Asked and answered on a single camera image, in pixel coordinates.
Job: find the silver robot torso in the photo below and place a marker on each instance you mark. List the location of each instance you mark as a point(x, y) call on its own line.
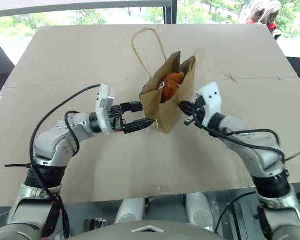
point(147, 230)

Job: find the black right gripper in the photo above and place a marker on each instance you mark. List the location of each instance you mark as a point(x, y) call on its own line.
point(200, 110)

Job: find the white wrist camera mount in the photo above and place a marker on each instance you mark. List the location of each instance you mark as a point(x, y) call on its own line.
point(211, 96)
point(104, 105)

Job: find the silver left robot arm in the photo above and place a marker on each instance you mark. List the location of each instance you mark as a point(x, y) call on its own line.
point(52, 147)

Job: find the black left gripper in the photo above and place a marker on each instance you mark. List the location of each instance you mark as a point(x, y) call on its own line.
point(114, 117)

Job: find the dark clip under table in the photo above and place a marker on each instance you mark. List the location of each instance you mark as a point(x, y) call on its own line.
point(95, 223)

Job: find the orange plush toy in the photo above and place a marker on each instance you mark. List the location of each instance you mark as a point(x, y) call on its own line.
point(171, 86)

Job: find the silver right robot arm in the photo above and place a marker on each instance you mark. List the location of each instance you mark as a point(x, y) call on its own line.
point(260, 155)

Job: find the black window post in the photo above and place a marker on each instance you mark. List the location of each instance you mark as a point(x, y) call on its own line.
point(170, 11)

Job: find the brown cardboard sheet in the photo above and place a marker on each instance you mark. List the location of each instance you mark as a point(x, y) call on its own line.
point(140, 162)

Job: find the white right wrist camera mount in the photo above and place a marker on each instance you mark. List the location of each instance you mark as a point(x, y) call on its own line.
point(211, 96)

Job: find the brown paper bag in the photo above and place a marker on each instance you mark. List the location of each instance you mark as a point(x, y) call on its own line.
point(172, 110)

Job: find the silver robot leg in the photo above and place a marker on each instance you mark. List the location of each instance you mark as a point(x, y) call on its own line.
point(128, 211)
point(200, 212)

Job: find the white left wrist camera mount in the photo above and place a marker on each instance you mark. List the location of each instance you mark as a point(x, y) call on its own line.
point(104, 105)

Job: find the silver right robot leg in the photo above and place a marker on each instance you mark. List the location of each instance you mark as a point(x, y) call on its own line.
point(200, 212)

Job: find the silver left robot leg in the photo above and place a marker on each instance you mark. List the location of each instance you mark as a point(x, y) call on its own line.
point(128, 211)

